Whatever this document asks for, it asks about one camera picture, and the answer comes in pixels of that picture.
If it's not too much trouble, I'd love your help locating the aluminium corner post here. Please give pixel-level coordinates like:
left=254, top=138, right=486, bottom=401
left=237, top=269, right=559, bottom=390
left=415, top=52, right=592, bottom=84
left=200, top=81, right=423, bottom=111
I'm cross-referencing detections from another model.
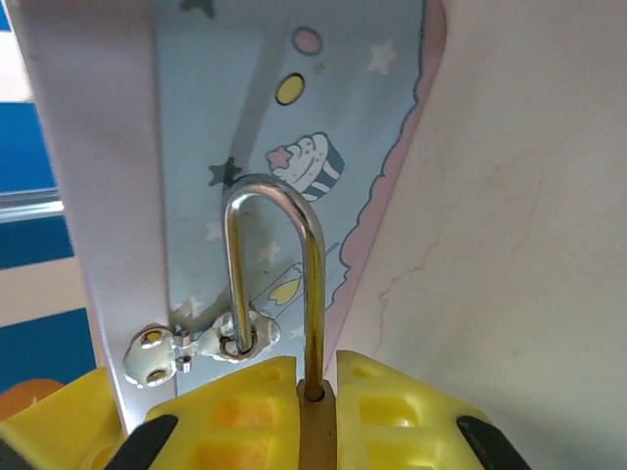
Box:
left=0, top=189, right=66, bottom=222

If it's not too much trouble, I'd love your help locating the cartoon print tin box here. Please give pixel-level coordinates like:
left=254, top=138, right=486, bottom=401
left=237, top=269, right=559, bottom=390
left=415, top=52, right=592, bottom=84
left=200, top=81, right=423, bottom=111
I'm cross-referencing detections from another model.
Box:
left=13, top=0, right=450, bottom=433

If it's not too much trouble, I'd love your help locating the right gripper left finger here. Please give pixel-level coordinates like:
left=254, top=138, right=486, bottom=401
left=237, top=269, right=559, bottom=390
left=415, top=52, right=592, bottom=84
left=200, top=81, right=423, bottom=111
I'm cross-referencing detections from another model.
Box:
left=117, top=355, right=302, bottom=470

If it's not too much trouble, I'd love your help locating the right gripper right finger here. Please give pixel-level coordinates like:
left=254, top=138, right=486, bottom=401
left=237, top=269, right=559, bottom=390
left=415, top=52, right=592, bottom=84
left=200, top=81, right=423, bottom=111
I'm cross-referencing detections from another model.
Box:
left=335, top=349, right=531, bottom=470

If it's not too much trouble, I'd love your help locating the small brass padlock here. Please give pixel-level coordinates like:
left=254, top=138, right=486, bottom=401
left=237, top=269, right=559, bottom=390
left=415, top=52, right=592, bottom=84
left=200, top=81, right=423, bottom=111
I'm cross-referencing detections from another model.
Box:
left=221, top=172, right=340, bottom=470

